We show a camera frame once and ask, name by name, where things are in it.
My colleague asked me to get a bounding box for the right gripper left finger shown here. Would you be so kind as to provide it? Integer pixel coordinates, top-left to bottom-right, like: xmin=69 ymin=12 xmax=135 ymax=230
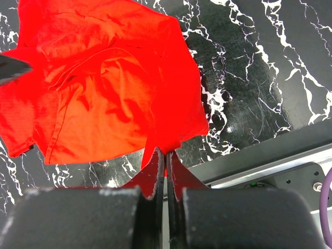
xmin=122 ymin=147 xmax=164 ymax=248

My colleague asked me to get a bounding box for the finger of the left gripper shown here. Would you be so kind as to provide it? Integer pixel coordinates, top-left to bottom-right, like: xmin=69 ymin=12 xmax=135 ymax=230
xmin=0 ymin=55 xmax=32 ymax=85

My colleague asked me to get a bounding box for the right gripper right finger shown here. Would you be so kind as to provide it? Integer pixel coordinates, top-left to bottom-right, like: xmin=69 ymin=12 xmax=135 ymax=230
xmin=166 ymin=151 xmax=209 ymax=248

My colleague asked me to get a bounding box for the red t-shirt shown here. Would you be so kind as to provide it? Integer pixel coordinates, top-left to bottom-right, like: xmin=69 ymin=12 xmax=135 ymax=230
xmin=1 ymin=1 xmax=209 ymax=164

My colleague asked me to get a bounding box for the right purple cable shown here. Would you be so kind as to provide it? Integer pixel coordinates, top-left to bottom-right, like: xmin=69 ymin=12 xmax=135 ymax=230
xmin=319 ymin=167 xmax=332 ymax=247

